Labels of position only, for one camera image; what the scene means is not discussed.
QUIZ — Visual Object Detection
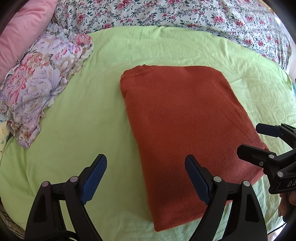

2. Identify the orange knit sweater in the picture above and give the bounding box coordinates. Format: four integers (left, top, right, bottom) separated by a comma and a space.
120, 65, 266, 232

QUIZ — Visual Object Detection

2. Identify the person's right hand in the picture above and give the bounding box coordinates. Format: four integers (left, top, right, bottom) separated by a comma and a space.
278, 191, 296, 217

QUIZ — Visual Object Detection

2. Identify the plaid mattress cover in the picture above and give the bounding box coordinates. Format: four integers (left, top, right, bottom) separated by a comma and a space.
1, 202, 25, 240

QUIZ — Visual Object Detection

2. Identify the light green bed sheet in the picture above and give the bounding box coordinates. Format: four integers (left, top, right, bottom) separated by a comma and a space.
1, 27, 295, 240

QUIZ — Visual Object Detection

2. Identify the white floral duvet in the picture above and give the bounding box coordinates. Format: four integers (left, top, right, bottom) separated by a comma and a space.
53, 0, 292, 70

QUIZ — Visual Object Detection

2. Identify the pastel floral pillowcase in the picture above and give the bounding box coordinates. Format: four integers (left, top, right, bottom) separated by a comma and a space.
1, 23, 94, 149

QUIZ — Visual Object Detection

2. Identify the pink pillow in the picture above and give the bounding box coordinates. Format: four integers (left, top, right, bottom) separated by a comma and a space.
1, 0, 57, 82

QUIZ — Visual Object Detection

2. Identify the black cable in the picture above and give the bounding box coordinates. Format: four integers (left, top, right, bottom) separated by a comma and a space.
267, 215, 290, 235

